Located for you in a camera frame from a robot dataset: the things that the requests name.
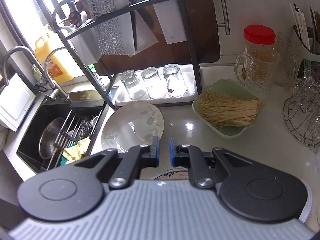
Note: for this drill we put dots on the orange detergent bottle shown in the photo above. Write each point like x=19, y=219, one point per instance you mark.
x=60, y=63

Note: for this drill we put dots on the wire rack with glasses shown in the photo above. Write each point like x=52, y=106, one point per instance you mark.
x=301, y=107

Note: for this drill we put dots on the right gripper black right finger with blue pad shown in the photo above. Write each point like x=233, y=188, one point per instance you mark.
x=198, y=163

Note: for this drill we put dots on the steel pot in sink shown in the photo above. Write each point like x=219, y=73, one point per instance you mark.
x=48, y=137

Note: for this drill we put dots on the textured glass mug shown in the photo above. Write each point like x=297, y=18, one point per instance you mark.
x=256, y=70

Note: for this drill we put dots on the white plate grey leaves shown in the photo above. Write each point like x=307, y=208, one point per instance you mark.
x=133, y=124

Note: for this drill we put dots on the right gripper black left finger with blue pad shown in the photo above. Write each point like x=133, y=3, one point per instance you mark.
x=133, y=161

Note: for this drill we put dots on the green utensil holder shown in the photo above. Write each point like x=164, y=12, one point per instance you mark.
x=306, y=33

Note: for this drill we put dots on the small plate green rim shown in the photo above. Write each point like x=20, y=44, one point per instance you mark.
x=177, y=173

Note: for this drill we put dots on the black metal dish rack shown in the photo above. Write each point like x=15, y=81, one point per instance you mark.
x=115, y=27

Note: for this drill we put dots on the upturned glass left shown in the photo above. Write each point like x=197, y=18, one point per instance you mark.
x=135, y=89

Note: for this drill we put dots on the upturned glass right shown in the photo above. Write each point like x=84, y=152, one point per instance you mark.
x=176, y=86

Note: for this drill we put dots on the red lid plastic jar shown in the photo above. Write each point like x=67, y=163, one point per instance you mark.
x=258, y=38

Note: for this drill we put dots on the green basket with noodles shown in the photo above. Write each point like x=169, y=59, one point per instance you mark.
x=227, y=108

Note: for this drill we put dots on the white water filter box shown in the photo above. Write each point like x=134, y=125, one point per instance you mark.
x=16, y=99

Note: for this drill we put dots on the upturned glass middle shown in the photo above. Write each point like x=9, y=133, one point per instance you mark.
x=153, y=82

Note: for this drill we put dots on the upturned glass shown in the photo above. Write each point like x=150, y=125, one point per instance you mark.
x=176, y=86
x=135, y=89
x=153, y=82

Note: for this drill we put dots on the brown wooden cutting board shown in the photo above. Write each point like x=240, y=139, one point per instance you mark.
x=166, y=22

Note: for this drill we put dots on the black sink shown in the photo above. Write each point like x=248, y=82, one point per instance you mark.
x=78, y=125

